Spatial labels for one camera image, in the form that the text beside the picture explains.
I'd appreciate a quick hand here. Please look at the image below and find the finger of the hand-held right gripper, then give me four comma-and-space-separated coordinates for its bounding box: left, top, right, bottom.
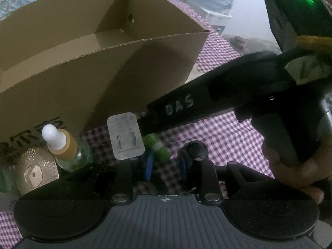
137, 113, 198, 137

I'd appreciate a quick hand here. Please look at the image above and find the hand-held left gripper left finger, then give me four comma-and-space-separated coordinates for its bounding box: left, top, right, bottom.
61, 153, 155, 205

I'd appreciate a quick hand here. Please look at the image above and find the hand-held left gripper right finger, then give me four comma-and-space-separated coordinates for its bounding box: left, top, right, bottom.
178, 148, 275, 206

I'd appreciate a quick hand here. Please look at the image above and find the green and white tube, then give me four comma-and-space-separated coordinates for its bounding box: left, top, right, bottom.
143, 133, 171, 162

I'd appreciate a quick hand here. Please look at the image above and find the white power adapter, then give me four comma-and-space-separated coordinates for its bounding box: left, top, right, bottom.
107, 111, 145, 160

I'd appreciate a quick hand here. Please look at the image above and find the brown cardboard box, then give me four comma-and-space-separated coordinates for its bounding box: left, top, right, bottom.
0, 0, 210, 161

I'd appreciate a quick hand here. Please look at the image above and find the green glass dropper bottle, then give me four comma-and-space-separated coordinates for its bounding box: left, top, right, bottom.
41, 124, 92, 173

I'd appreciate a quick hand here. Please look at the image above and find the person's right hand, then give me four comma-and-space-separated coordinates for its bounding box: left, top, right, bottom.
261, 139, 332, 205

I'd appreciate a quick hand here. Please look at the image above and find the dark pink slipper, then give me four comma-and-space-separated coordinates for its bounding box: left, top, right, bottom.
228, 35, 247, 50

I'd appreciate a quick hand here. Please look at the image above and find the purple checked bed sheet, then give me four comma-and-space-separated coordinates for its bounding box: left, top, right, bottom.
0, 0, 277, 243

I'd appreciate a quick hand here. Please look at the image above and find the white jug stand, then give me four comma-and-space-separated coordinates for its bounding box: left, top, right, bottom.
187, 0, 232, 35

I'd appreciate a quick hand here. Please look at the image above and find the yellow cloth strap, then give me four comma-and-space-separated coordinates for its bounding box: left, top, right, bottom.
296, 35, 332, 50

